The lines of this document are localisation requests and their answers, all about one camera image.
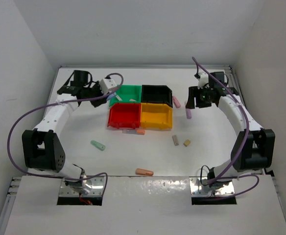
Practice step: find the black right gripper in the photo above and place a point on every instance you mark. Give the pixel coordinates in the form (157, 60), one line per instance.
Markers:
(194, 92)

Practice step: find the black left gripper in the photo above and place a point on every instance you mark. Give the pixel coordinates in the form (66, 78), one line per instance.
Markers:
(98, 102)

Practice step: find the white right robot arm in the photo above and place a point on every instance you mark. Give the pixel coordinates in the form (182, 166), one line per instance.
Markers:
(254, 146)

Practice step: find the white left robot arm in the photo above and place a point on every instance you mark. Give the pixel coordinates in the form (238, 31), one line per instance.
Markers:
(41, 145)

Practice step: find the pink stapler by black bin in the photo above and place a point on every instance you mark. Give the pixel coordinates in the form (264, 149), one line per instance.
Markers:
(176, 102)

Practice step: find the green plastic bin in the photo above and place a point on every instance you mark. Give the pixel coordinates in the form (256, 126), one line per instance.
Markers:
(127, 92)

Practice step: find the red plastic bin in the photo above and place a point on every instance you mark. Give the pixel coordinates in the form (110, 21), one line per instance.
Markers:
(125, 115)

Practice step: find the beige staple box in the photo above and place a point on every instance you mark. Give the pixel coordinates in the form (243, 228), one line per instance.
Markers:
(175, 140)

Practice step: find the tan eraser block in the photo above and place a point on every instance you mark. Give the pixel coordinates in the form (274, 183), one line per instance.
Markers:
(186, 143)

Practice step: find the yellow plastic bin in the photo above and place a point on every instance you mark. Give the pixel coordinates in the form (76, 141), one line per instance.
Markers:
(156, 116)

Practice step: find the black plastic bin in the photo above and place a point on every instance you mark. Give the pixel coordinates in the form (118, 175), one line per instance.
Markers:
(157, 94)

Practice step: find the green correction tape dispenser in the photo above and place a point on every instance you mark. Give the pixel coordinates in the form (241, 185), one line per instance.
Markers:
(98, 145)

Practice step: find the orange correction tape dispenser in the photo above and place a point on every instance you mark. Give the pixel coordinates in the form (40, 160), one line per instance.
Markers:
(144, 172)

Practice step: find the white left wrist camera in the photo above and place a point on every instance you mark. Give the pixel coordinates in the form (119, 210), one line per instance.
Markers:
(107, 85)

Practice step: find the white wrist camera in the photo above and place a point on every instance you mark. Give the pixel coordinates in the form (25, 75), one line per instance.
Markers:
(203, 81)
(107, 85)

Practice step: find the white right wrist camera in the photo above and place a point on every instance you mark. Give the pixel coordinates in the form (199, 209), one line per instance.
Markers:
(203, 81)

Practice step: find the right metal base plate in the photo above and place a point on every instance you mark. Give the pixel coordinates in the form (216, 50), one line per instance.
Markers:
(220, 189)

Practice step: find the metal base plate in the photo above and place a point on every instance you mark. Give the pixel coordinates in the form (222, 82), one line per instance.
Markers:
(94, 187)
(220, 189)

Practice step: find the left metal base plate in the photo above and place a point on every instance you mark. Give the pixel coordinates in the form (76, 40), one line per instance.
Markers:
(94, 187)

